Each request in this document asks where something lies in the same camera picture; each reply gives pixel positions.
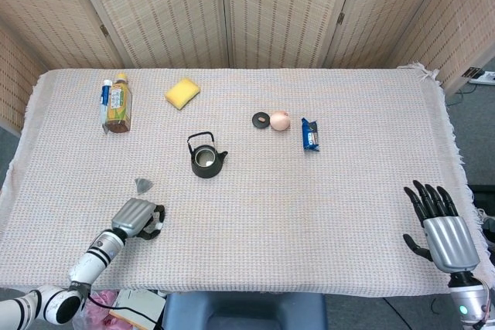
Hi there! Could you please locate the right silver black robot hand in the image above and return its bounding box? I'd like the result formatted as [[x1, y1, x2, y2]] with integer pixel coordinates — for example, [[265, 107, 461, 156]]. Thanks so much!
[[402, 179, 482, 274]]

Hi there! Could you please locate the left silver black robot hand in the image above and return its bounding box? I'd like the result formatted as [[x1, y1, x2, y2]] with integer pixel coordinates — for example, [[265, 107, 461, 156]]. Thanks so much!
[[111, 197, 169, 241]]

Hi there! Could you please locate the black teapot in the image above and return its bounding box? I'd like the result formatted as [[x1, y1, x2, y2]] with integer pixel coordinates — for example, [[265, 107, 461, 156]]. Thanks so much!
[[187, 131, 229, 179]]

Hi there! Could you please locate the pink plastic bag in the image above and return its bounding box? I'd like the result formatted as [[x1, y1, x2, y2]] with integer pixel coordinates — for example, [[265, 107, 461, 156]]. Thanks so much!
[[72, 290, 121, 330]]

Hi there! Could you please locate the tea bottle with yellow cap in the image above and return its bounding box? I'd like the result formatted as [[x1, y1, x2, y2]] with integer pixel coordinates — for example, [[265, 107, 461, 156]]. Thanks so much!
[[104, 71, 133, 134]]

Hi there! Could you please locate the white notebook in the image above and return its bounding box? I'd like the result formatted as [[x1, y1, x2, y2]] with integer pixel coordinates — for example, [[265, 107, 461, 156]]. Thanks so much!
[[108, 288, 167, 328]]

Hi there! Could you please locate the blue white toothpaste tube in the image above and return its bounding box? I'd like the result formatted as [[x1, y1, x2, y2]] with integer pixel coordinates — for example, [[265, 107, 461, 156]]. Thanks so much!
[[101, 78, 114, 135]]

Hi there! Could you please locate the yellow sponge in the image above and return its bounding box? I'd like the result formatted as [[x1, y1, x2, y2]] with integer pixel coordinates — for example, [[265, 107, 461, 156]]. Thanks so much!
[[164, 77, 202, 111]]

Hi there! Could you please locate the blue grey chair seat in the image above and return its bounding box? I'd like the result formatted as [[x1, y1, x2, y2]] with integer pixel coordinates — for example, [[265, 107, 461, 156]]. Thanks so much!
[[161, 291, 329, 330]]

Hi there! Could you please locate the woven pale tablecloth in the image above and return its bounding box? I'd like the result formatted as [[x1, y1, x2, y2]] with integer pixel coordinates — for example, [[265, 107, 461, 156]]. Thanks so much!
[[0, 61, 495, 297]]

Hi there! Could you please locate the white power strip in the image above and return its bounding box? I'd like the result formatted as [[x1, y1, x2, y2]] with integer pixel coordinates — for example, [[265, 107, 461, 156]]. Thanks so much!
[[462, 66, 495, 87]]

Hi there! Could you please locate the blue cookie packet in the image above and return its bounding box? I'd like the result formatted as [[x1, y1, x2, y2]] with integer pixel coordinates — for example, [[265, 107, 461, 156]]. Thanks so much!
[[301, 117, 322, 153]]

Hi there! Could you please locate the pink peach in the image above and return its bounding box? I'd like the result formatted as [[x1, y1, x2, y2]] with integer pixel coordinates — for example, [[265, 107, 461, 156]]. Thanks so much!
[[269, 110, 292, 132]]

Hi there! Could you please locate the woven folding screen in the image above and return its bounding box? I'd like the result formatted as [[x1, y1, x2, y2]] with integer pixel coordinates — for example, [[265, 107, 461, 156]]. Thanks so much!
[[0, 0, 495, 132]]

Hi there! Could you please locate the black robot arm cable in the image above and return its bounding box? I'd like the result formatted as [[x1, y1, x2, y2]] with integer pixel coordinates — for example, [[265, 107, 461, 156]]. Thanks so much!
[[87, 293, 164, 330]]

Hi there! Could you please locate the black floor cable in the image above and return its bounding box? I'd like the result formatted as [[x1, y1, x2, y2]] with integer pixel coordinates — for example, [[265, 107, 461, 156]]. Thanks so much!
[[444, 84, 479, 107]]

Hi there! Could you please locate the black ring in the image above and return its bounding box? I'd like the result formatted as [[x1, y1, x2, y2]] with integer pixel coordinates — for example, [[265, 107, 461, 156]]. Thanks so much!
[[251, 111, 271, 130]]

